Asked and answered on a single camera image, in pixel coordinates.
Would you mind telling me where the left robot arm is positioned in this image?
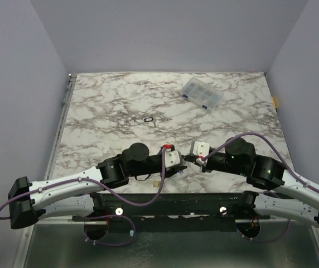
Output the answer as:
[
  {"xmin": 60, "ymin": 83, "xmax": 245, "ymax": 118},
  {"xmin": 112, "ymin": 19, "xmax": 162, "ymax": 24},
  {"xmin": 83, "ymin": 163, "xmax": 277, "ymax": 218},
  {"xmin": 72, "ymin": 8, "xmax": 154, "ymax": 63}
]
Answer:
[{"xmin": 8, "ymin": 143, "xmax": 186, "ymax": 229}]

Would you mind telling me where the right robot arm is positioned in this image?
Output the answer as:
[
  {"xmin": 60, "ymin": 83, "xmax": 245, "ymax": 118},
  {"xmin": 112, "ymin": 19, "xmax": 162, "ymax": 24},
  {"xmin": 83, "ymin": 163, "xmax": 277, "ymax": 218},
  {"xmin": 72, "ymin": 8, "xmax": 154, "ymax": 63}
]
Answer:
[{"xmin": 184, "ymin": 135, "xmax": 319, "ymax": 228}]

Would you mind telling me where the clear plastic organizer box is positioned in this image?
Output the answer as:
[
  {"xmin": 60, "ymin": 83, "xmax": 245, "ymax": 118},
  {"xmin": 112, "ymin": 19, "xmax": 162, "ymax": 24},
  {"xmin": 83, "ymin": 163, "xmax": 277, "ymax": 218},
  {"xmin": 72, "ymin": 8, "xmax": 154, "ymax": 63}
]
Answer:
[{"xmin": 181, "ymin": 77, "xmax": 224, "ymax": 111}]

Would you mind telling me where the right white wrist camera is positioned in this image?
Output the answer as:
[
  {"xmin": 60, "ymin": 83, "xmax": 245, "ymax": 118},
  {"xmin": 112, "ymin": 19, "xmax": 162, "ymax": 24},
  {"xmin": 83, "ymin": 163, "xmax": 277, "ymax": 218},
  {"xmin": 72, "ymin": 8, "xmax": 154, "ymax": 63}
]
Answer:
[{"xmin": 190, "ymin": 141, "xmax": 210, "ymax": 157}]

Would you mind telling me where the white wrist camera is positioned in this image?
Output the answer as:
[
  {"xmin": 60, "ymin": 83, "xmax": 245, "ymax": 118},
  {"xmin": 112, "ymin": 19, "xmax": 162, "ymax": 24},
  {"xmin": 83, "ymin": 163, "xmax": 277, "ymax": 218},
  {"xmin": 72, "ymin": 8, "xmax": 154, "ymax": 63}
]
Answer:
[
  {"xmin": 165, "ymin": 150, "xmax": 183, "ymax": 170},
  {"xmin": 190, "ymin": 141, "xmax": 210, "ymax": 157}
]

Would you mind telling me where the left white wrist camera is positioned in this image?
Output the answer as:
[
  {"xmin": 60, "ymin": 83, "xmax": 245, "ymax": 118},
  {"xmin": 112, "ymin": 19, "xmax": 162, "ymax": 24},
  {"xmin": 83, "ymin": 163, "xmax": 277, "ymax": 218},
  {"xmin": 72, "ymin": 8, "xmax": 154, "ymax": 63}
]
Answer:
[{"xmin": 165, "ymin": 150, "xmax": 183, "ymax": 170}]

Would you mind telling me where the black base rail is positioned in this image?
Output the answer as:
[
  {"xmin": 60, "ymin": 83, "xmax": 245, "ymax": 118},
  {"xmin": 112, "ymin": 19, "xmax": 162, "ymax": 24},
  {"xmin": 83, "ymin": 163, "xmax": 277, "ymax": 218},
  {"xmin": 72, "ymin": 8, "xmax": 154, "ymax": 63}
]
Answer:
[{"xmin": 72, "ymin": 192, "xmax": 259, "ymax": 233}]

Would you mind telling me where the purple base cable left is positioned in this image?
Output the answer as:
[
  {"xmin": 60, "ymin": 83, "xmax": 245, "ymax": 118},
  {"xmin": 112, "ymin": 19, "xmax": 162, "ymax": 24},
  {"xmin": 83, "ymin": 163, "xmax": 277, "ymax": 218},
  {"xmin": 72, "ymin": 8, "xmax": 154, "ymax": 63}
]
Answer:
[{"xmin": 84, "ymin": 209, "xmax": 137, "ymax": 247}]

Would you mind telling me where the left aluminium side rail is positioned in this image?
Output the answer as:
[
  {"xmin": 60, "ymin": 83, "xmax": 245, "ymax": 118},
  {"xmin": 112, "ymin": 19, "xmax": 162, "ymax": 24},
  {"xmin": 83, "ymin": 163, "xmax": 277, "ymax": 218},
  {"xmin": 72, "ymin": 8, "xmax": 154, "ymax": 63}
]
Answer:
[{"xmin": 43, "ymin": 73, "xmax": 78, "ymax": 181}]

